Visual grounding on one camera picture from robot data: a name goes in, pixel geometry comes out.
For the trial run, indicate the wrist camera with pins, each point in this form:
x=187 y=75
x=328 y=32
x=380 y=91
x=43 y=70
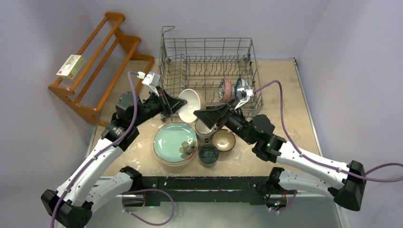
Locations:
x=150 y=80
x=242 y=96

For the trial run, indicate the tan brown-rimmed bowl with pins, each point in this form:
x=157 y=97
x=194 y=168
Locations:
x=224 y=140

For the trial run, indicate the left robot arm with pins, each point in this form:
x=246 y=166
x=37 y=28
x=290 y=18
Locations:
x=74 y=202

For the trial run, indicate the dark green mug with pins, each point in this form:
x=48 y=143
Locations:
x=208 y=154

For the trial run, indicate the white ribbed mug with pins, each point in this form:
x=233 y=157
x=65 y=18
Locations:
x=203 y=132

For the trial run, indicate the blue white pattern bowl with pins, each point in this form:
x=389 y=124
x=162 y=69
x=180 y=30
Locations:
x=241 y=83

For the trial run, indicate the wooden shelf rack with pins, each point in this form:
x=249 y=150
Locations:
x=72 y=95

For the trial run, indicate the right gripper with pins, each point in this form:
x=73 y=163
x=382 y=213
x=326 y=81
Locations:
x=224 y=115

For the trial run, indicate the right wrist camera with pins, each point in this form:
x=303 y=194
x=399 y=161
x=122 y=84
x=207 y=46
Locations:
x=242 y=96

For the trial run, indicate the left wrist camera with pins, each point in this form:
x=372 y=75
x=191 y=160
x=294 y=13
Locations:
x=150 y=80

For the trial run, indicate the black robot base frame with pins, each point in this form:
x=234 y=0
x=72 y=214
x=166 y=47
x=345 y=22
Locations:
x=255 y=190

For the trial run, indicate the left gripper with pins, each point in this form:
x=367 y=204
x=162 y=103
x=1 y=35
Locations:
x=168 y=105

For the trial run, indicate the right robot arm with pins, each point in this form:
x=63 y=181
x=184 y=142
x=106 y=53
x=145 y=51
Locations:
x=343 y=182

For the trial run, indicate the teal floral plate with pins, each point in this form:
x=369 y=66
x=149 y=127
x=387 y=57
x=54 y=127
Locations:
x=175 y=132

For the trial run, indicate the small cardboard box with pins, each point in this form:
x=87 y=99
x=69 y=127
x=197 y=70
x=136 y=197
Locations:
x=71 y=67

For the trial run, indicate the brown floral pattern bowl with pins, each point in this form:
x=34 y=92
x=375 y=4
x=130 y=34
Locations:
x=225 y=90

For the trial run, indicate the grey wire dish rack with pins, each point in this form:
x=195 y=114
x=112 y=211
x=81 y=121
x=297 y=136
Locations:
x=201 y=64

